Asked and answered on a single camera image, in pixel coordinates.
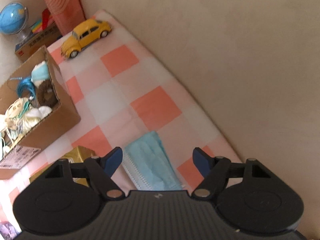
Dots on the gold tissue pack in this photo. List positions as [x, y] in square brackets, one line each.
[76, 155]

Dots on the rainbow pop toy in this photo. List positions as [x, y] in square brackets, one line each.
[45, 21]

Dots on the brown scrunchie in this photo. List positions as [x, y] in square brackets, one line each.
[46, 95]

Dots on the pink checkered tablecloth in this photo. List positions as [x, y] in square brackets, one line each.
[111, 94]

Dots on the cardboard box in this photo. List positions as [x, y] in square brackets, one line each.
[64, 115]

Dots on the yellow toy car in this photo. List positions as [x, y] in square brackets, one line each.
[83, 35]

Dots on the pink orange curtain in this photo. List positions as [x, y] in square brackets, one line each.
[67, 14]

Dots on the brown storage carton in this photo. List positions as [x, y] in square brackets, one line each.
[30, 45]

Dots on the blue globe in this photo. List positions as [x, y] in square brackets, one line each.
[14, 19]

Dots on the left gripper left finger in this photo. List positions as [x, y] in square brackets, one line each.
[100, 171]

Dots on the blue face mask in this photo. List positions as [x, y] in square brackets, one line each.
[148, 166]

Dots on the cream tassel bundle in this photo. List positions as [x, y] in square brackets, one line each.
[14, 122]

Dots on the small plush doll blue hat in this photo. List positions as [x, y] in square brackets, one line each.
[40, 73]

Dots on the clear jar white lid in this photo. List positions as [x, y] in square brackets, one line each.
[8, 231]

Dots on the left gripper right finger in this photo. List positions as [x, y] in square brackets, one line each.
[215, 174]

